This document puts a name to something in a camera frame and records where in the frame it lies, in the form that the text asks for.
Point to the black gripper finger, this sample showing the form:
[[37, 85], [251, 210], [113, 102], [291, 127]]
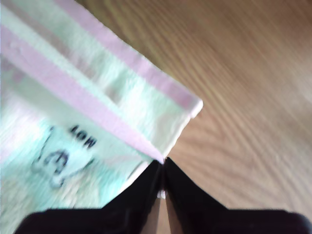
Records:
[[185, 192], [141, 192]]

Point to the pastel green pink tea towel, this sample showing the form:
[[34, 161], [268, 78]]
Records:
[[73, 109]]

